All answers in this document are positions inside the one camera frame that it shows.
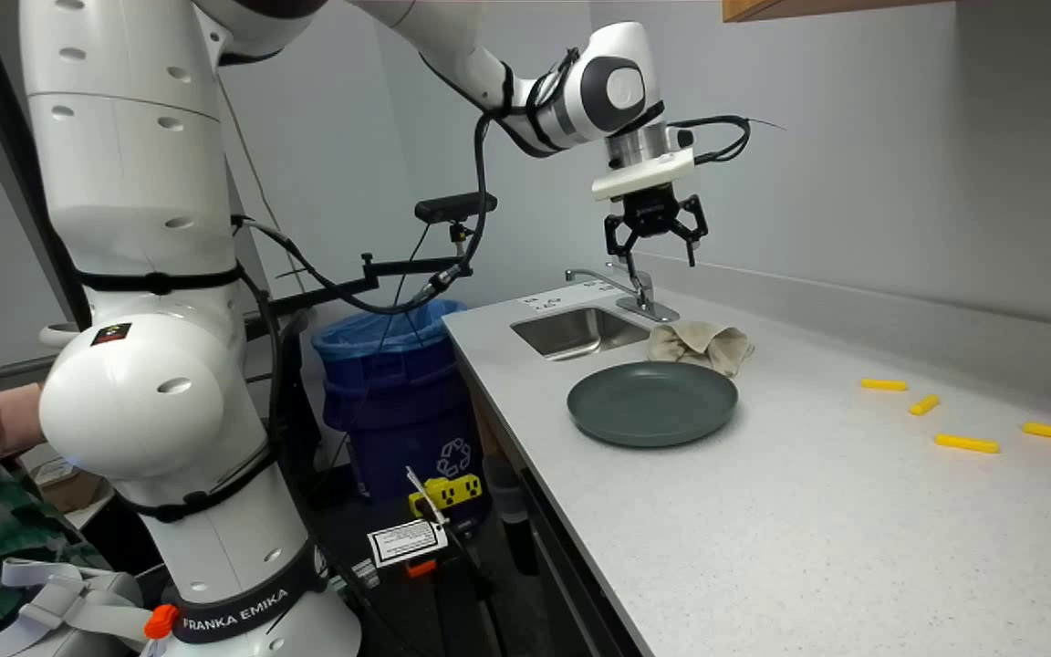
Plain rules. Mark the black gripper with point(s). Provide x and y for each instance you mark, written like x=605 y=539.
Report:
x=655 y=209

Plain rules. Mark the cream cloth towel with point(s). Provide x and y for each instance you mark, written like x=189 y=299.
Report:
x=707 y=344

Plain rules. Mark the steel sink basin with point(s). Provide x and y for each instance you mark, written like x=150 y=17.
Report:
x=579 y=330

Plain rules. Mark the dark counter cabinet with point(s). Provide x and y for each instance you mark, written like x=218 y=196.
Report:
x=555 y=570

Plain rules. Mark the yellow tape marker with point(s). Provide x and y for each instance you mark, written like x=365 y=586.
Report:
x=886 y=384

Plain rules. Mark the white label tag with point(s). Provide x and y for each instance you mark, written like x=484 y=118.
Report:
x=405 y=540

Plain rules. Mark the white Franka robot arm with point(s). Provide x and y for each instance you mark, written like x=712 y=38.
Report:
x=135 y=403

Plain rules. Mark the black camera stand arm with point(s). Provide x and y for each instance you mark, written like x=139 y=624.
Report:
x=402 y=264

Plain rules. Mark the orange round button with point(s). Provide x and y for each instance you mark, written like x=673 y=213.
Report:
x=158 y=623

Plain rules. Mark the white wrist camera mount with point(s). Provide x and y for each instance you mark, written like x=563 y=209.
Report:
x=644 y=173

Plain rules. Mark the grey round plate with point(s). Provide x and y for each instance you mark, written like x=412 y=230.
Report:
x=655 y=406

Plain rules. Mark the black stereo camera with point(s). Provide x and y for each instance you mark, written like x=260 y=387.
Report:
x=453 y=205

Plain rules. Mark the blue recycling bin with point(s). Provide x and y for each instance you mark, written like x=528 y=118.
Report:
x=398 y=412

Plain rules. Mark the blue plastic bin liner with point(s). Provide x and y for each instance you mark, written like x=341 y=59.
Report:
x=383 y=330

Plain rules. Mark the wooden shelf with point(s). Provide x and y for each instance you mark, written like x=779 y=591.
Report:
x=829 y=7

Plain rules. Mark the green woven bag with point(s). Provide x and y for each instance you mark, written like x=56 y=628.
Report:
x=1 y=533

